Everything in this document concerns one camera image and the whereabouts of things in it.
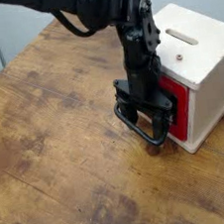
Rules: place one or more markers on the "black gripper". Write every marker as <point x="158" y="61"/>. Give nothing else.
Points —
<point x="141" y="91"/>

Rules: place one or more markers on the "black metal drawer handle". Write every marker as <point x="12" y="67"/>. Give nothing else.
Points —
<point x="159" y="133"/>

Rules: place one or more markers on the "red wooden drawer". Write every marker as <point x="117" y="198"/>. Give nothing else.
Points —
<point x="179" y="96"/>

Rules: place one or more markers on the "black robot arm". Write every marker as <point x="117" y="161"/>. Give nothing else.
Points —
<point x="133" y="20"/>

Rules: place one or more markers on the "white wooden drawer cabinet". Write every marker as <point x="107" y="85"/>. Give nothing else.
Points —
<point x="192" y="53"/>

